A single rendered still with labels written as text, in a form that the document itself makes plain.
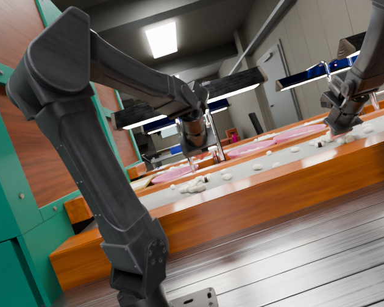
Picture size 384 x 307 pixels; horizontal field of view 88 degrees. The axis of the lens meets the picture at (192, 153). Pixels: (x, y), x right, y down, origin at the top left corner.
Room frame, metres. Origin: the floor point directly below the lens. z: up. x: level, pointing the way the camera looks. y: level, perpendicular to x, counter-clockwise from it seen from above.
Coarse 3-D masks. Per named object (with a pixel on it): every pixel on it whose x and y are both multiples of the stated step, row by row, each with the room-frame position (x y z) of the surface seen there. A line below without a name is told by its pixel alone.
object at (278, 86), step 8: (352, 56) 1.39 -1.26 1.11; (336, 64) 1.38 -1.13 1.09; (344, 64) 1.37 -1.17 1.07; (304, 72) 1.38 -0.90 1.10; (312, 72) 1.37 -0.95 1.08; (320, 72) 1.36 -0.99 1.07; (280, 80) 1.37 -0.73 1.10; (288, 80) 1.36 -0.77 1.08; (296, 80) 1.35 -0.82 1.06; (304, 80) 1.35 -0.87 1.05; (280, 88) 1.35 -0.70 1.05
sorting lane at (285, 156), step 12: (372, 120) 0.90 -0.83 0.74; (360, 132) 0.76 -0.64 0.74; (372, 132) 0.70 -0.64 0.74; (300, 144) 0.89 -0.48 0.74; (336, 144) 0.70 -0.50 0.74; (264, 156) 0.90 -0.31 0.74; (276, 156) 0.82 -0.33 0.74; (288, 156) 0.75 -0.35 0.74; (300, 156) 0.70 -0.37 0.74; (228, 168) 0.89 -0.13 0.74; (240, 168) 0.81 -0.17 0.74; (264, 168) 0.70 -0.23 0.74; (216, 180) 0.74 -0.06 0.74; (228, 180) 0.69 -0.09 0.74; (156, 192) 0.88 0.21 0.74; (168, 192) 0.80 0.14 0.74; (144, 204) 0.74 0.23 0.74; (156, 204) 0.69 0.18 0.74
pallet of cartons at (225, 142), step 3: (231, 129) 7.53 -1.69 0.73; (234, 129) 7.52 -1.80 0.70; (228, 132) 7.55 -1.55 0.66; (237, 132) 7.51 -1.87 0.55; (228, 135) 7.55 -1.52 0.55; (231, 135) 7.54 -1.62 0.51; (237, 135) 7.51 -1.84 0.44; (228, 138) 7.58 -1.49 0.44; (231, 138) 7.03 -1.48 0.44; (240, 138) 6.96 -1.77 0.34; (222, 141) 7.04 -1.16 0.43; (225, 141) 7.02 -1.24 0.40; (228, 141) 7.00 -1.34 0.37; (231, 141) 6.99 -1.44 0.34; (222, 144) 7.04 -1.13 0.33; (225, 144) 7.03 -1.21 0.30; (228, 144) 7.01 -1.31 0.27
